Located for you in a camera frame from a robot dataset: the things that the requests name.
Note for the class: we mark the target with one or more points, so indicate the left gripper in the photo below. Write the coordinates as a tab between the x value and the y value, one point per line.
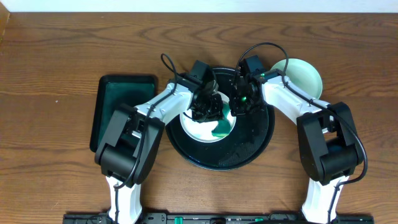
207	109

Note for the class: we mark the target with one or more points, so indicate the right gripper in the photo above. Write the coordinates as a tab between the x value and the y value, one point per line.
236	109

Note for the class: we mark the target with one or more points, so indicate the white plate back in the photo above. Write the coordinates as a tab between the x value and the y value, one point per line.
202	131

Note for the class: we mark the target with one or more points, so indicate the white plate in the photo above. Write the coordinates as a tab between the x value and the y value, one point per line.
304	76
202	131

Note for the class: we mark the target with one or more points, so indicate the green dish sponge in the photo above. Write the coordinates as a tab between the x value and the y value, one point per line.
223	127

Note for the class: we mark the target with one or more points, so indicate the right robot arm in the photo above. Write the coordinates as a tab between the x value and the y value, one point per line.
329	146

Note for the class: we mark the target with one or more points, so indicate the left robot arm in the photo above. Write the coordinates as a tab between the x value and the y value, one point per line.
127	151

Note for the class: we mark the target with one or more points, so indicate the round black tray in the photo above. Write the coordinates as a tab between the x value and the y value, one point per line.
249	137

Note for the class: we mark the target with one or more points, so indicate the rectangular black sponge tray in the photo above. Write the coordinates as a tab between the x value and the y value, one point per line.
114	90

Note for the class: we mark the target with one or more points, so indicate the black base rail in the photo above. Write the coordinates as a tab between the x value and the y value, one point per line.
181	218

